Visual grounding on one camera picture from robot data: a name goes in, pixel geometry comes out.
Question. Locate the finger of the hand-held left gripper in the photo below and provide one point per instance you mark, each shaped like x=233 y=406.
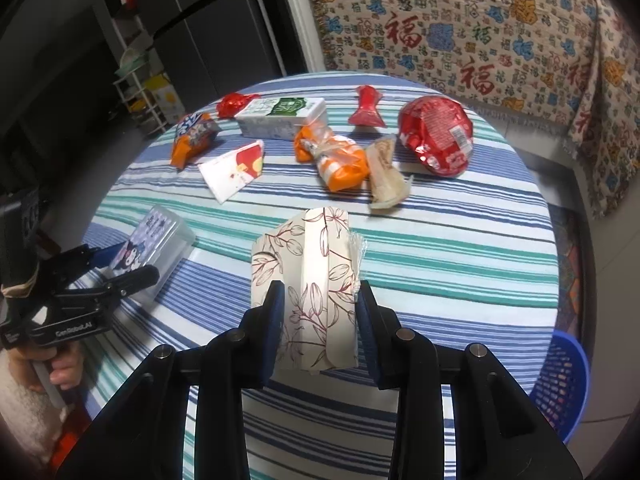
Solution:
x=135 y=278
x=105 y=256

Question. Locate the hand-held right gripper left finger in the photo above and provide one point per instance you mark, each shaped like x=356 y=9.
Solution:
x=272 y=332

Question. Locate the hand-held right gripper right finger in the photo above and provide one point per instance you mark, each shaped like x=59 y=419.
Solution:
x=370 y=335

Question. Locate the floral paper box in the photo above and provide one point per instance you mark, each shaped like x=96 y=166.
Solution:
x=320 y=270

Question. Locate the blue plastic basket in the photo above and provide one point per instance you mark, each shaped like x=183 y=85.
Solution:
x=565 y=385

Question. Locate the green white milk carton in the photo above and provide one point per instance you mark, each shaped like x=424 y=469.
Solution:
x=280 y=117

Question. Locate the red bow-shaped wrapper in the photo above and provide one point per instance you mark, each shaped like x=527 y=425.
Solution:
x=367 y=107

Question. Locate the person's left forearm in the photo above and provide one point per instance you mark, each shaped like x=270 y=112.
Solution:
x=25 y=410

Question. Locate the person's left hand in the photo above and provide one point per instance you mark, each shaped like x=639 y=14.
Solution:
x=64 y=375

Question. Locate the clear plastic cartoon box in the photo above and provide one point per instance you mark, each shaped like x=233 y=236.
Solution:
x=155 y=240

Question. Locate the striped tablecloth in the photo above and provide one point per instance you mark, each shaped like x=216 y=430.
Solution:
x=450 y=260

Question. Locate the orange snack packet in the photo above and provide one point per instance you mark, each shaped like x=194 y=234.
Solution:
x=192 y=137

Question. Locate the white red paper packet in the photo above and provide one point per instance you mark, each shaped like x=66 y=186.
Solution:
x=235 y=167

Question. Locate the brown paper wrapper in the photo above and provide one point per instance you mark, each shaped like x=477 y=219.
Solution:
x=384 y=175

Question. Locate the yellow box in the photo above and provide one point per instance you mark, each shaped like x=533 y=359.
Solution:
x=167 y=95

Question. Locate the orange red clothing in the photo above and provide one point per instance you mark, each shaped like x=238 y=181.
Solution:
x=67 y=442

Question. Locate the orange plastic bag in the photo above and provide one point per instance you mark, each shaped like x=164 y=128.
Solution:
x=335 y=160

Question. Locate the crumpled red foil wrapper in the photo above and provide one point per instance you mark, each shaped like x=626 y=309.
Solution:
x=234 y=104

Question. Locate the pale green bowl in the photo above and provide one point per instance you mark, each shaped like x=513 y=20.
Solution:
x=132 y=57

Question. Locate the red round foil package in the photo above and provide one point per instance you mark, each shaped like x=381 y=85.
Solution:
x=437 y=135

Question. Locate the dark grey refrigerator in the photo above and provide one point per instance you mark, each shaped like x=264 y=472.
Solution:
x=215 y=35

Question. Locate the printed blanket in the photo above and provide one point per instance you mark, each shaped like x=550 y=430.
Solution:
x=450 y=35

